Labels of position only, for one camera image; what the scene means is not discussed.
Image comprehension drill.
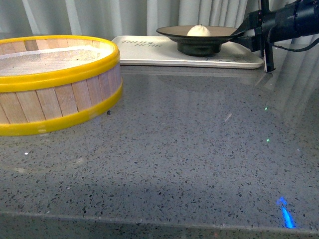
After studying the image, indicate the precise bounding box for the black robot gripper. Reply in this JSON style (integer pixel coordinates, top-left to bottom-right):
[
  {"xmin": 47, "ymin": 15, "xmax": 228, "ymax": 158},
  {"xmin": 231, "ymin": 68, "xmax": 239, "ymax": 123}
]
[{"xmin": 230, "ymin": 0, "xmax": 275, "ymax": 72}]

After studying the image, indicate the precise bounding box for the white steamed bun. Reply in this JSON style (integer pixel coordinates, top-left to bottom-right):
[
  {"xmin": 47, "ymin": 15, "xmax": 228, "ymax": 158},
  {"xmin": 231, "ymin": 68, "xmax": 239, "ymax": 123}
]
[{"xmin": 187, "ymin": 25, "xmax": 211, "ymax": 37}]

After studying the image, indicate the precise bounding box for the brown plate with black base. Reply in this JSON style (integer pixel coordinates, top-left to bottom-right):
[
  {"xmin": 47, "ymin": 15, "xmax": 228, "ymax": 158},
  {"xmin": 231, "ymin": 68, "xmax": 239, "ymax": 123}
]
[{"xmin": 157, "ymin": 25, "xmax": 243, "ymax": 57}]

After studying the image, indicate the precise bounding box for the white rectangular tray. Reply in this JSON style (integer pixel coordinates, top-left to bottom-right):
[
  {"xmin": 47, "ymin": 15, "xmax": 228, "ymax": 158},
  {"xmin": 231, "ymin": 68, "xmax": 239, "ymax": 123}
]
[{"xmin": 112, "ymin": 35, "xmax": 264, "ymax": 69}]

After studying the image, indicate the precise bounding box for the grey pleated curtain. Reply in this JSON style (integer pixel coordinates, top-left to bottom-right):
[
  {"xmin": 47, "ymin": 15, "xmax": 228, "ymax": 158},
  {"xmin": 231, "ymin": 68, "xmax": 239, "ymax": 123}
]
[{"xmin": 0, "ymin": 0, "xmax": 260, "ymax": 40}]

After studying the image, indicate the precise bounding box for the yellow-rimmed wooden steamer basket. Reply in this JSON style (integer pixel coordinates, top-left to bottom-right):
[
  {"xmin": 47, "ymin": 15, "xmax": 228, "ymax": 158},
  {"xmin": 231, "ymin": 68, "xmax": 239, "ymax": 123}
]
[{"xmin": 0, "ymin": 35, "xmax": 123, "ymax": 136}]

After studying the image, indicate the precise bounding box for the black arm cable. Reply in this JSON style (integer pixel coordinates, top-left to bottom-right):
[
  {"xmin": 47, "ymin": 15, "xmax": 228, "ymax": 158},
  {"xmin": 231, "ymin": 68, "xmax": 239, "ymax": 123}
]
[{"xmin": 273, "ymin": 38, "xmax": 319, "ymax": 52}]

